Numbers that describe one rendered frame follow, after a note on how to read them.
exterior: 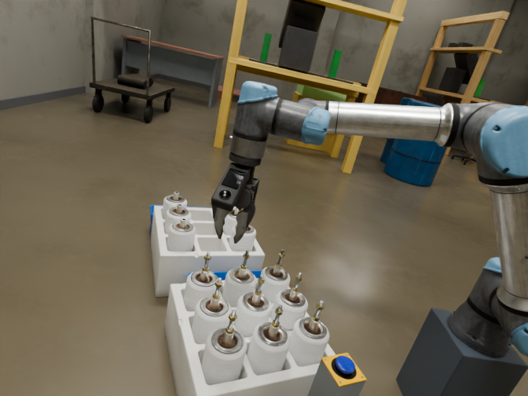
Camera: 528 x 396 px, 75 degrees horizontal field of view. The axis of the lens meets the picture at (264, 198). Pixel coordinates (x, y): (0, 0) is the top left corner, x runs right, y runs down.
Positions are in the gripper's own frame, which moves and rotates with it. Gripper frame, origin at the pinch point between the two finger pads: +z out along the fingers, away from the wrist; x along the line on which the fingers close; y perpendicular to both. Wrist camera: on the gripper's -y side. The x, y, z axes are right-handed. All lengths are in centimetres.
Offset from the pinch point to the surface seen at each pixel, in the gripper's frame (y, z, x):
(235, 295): 12.3, 25.2, -3.2
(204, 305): -0.4, 20.9, 2.4
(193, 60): 430, -15, 183
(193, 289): 5.8, 22.2, 7.7
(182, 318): 0.6, 28.3, 7.9
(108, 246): 45, 46, 59
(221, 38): 664, -56, 224
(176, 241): 30.6, 24.9, 23.7
